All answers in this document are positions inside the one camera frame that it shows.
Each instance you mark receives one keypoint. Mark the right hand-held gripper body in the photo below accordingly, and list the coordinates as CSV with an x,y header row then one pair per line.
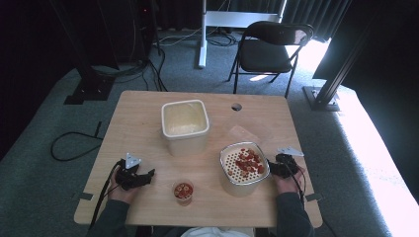
x,y
287,163

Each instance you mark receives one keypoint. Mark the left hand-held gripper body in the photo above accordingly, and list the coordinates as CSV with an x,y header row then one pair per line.
x,y
126,176

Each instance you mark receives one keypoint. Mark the perforated strainer insert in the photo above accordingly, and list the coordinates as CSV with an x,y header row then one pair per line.
x,y
230,164

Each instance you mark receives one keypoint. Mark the large cream square tub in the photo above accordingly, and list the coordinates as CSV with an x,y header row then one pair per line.
x,y
184,144

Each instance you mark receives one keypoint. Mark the person's right hand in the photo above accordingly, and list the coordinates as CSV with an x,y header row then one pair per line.
x,y
286,185

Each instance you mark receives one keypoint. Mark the person's left hand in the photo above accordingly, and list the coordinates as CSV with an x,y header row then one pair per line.
x,y
120,194

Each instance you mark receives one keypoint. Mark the pile of red chili slices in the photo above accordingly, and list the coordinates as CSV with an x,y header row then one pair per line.
x,y
250,163

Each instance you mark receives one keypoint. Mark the small clear cup with slices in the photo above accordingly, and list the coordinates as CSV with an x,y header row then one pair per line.
x,y
183,191

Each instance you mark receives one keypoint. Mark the clear plastic lid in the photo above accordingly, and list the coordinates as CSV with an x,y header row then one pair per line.
x,y
242,134

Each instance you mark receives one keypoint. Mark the black slanted stand with base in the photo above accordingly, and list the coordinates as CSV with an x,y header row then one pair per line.
x,y
324,97

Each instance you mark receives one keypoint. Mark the person's white clothing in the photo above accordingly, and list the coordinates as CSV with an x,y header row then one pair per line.
x,y
214,232

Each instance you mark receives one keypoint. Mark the black folding chair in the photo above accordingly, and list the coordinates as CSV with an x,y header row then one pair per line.
x,y
263,56

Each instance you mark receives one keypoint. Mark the grey table edge bracket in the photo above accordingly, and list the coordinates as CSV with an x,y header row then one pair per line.
x,y
84,196
313,197

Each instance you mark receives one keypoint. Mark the black stand with base plate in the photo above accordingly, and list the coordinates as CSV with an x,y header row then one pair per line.
x,y
90,87

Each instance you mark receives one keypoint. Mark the white metal stand frame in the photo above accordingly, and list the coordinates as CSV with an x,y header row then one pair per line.
x,y
230,18

